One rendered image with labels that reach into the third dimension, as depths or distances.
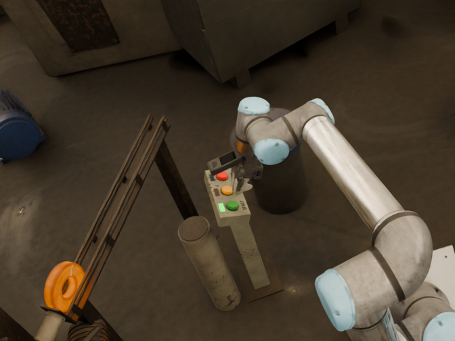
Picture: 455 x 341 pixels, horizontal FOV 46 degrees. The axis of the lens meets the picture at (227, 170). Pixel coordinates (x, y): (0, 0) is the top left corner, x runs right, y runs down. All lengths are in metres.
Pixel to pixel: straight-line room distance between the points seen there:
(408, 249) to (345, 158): 0.32
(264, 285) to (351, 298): 1.30
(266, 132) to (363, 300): 0.61
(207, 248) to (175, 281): 0.55
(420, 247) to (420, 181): 1.53
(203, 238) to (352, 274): 0.93
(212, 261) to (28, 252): 1.23
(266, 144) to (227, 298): 0.95
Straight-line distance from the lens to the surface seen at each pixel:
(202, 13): 2.92
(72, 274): 1.77
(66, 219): 3.00
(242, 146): 1.64
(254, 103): 1.59
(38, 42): 3.87
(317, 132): 1.43
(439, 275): 1.88
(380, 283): 1.08
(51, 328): 1.75
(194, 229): 1.96
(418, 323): 1.67
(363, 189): 1.24
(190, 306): 2.41
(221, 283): 2.17
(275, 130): 1.50
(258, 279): 2.31
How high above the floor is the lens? 2.02
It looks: 46 degrees down
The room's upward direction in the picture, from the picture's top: 20 degrees counter-clockwise
